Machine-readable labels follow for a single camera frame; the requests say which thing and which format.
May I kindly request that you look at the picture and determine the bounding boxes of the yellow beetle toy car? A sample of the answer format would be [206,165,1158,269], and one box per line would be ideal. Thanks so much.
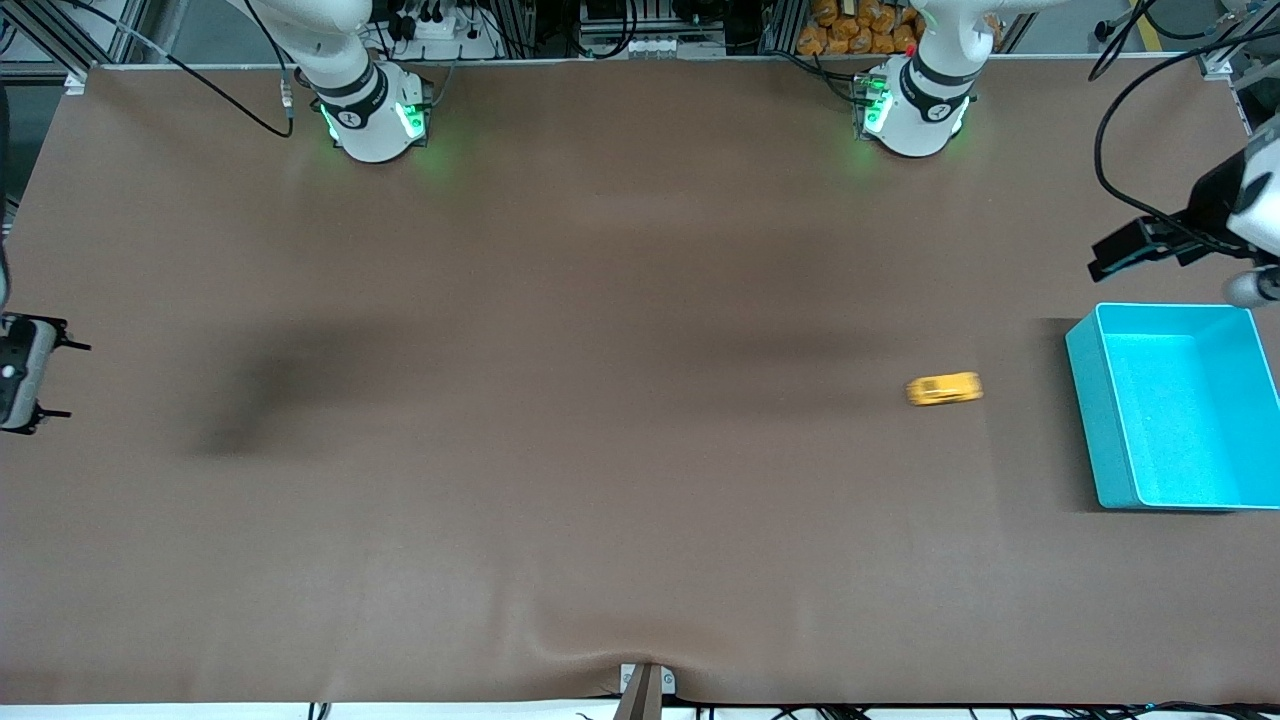
[905,372,985,407]

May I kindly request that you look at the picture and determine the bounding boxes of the turquoise plastic bin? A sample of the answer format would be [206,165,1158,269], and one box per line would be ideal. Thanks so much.
[1065,303,1280,512]

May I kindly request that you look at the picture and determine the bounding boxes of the bag of orange items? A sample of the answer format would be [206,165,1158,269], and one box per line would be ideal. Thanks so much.
[797,0,1003,57]

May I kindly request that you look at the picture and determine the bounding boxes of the white power strip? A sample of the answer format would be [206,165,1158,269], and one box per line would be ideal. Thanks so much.
[385,0,501,61]

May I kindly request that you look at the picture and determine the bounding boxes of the brown table mat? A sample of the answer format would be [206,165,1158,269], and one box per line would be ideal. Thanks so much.
[0,55,1280,707]

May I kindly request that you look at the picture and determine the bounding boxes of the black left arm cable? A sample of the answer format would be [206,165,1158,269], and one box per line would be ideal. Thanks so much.
[1088,0,1280,259]

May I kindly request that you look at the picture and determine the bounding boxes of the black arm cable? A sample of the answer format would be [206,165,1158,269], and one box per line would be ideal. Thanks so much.
[55,0,295,139]
[1088,0,1280,259]

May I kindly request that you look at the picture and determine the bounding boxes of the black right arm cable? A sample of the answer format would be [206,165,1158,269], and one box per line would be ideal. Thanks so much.
[55,0,295,139]

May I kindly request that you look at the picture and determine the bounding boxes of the metal table clamp bracket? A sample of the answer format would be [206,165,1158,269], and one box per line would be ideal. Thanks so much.
[612,662,677,720]

